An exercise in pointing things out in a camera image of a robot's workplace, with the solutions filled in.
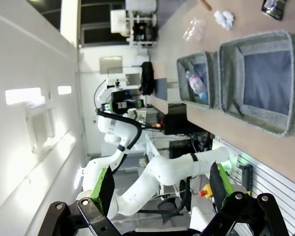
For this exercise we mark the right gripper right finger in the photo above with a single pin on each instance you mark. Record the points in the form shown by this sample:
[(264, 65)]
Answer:
[(217, 184)]

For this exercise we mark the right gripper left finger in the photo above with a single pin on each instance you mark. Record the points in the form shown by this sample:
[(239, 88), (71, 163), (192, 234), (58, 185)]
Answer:
[(105, 189)]

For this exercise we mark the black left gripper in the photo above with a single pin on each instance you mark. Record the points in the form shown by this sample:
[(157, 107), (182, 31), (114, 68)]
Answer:
[(121, 97)]

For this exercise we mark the plastic bottle pink label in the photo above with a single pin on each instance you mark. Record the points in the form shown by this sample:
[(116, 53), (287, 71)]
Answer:
[(196, 84)]

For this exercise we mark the clear crushed plastic bottle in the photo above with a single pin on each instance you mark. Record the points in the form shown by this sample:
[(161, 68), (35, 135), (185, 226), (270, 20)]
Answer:
[(194, 28)]

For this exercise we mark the white paper ball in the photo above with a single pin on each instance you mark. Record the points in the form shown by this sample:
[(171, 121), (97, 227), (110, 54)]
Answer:
[(225, 18)]

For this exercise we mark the crushed black drink can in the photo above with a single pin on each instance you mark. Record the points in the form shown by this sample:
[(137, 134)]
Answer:
[(274, 8)]

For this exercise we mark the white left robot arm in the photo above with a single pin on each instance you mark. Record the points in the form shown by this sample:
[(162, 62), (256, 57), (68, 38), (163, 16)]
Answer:
[(167, 169)]

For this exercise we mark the person's right hand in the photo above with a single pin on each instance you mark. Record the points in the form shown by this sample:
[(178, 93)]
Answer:
[(206, 4)]

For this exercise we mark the red emergency stop button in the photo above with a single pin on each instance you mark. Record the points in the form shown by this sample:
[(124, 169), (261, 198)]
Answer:
[(205, 191)]

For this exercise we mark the black bag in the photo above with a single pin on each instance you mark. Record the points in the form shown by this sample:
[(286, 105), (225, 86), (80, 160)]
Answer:
[(147, 78)]

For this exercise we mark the black computer case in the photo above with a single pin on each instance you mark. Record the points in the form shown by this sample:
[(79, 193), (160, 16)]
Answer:
[(174, 120)]

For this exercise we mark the grey slotted aluminium panel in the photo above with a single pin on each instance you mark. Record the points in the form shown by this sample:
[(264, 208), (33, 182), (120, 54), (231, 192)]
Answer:
[(273, 186)]

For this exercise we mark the small ceiling light panel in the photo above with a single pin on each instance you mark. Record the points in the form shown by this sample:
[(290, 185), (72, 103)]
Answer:
[(64, 90)]

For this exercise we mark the grey fabric basket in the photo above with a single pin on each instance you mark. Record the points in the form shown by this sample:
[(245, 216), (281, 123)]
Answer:
[(184, 73), (232, 73)]

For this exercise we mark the white shelf unit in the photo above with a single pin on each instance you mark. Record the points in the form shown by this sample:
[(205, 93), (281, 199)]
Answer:
[(137, 24)]

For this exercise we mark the white ceiling air conditioner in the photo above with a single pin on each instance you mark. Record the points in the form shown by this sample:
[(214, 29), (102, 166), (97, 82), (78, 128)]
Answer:
[(40, 125)]

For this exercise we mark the large ceiling light panel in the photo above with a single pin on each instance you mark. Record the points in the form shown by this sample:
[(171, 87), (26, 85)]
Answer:
[(22, 96)]

